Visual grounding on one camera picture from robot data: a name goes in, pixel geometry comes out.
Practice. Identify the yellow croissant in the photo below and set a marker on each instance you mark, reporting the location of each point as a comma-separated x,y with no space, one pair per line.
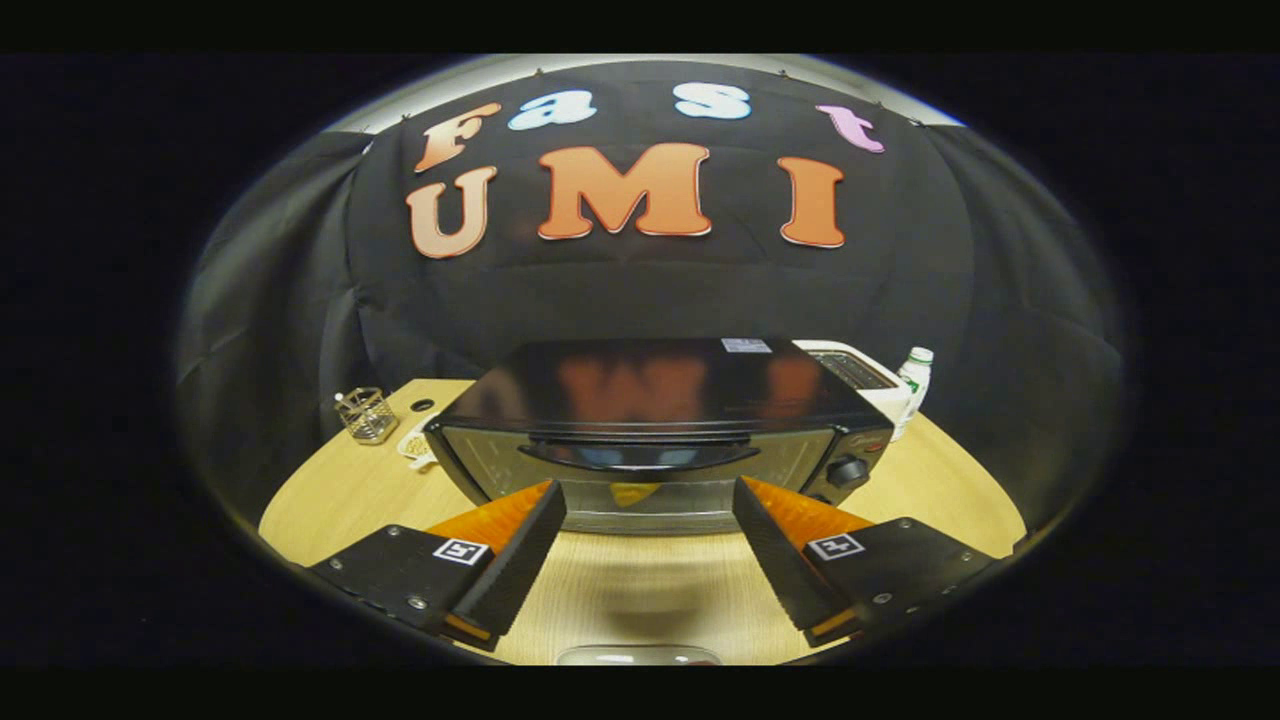
634,493

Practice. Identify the white pop-up toaster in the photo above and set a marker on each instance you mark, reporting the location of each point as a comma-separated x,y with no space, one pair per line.
888,400

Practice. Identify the clear plastic plate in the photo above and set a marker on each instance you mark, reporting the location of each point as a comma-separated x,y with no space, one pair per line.
640,657

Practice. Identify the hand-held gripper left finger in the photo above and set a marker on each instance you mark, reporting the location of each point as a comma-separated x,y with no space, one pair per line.
520,565

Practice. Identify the black toaster oven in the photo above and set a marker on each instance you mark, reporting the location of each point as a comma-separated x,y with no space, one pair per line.
650,390

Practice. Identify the white bottle with green label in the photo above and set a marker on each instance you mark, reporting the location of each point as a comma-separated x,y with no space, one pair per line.
915,375

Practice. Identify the small white snack dish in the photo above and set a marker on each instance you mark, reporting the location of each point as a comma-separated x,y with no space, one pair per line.
415,445

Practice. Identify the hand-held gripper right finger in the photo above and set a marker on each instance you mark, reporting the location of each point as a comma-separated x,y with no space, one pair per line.
775,560

